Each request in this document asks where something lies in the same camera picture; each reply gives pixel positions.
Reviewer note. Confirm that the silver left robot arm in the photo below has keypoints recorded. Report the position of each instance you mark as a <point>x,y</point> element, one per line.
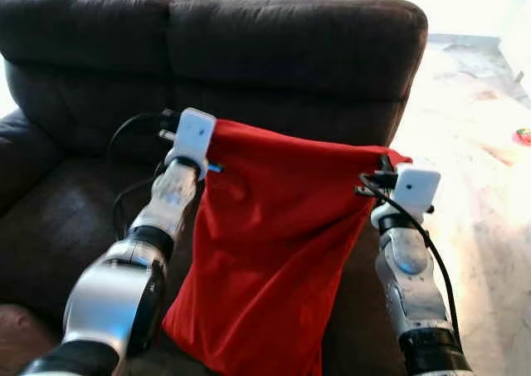
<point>116,297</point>

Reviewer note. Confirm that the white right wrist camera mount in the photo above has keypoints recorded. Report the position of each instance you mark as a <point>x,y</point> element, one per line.
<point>415,189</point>

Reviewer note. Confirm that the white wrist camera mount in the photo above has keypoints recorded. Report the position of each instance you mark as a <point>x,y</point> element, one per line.
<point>192,139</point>
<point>415,189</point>

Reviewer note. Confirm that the pink floor cushion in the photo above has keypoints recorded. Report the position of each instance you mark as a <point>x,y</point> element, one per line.
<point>25,339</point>

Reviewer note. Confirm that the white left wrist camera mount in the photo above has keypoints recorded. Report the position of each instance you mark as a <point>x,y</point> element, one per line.
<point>192,139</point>

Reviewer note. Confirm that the brown fabric sofa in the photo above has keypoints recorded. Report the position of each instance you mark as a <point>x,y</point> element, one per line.
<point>290,61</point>

